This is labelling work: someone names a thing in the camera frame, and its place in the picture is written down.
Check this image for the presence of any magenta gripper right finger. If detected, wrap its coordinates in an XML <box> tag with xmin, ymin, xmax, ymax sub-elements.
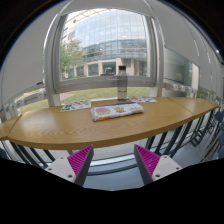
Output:
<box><xmin>134</xmin><ymin>144</ymin><xmax>182</xmax><ymax>185</ymax></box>

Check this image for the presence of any left sticker sheet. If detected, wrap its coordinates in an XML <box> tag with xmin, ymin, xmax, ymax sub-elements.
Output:
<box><xmin>61</xmin><ymin>100</ymin><xmax>91</xmax><ymax>112</ymax></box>

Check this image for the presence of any white window frame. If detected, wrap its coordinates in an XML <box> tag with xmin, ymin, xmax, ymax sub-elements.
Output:
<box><xmin>45</xmin><ymin>0</ymin><xmax>164</xmax><ymax>106</ymax></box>

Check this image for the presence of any right sticker sheet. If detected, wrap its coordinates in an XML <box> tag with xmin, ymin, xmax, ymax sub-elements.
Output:
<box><xmin>129</xmin><ymin>96</ymin><xmax>157</xmax><ymax>103</ymax></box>

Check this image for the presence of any sticker sheet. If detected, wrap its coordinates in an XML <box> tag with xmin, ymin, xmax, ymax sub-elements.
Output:
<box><xmin>129</xmin><ymin>96</ymin><xmax>157</xmax><ymax>103</ymax></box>
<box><xmin>61</xmin><ymin>100</ymin><xmax>91</xmax><ymax>112</ymax></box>

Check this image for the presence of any clear water bottle black cap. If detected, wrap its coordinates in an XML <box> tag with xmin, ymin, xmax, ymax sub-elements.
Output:
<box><xmin>117</xmin><ymin>66</ymin><xmax>127</xmax><ymax>101</ymax></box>

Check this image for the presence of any folded white patterned towel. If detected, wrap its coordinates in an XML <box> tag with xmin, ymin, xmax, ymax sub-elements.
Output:
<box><xmin>91</xmin><ymin>102</ymin><xmax>144</xmax><ymax>121</ymax></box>

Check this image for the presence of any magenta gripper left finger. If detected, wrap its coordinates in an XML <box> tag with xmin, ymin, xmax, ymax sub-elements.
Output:
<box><xmin>46</xmin><ymin>145</ymin><xmax>94</xmax><ymax>186</ymax></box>

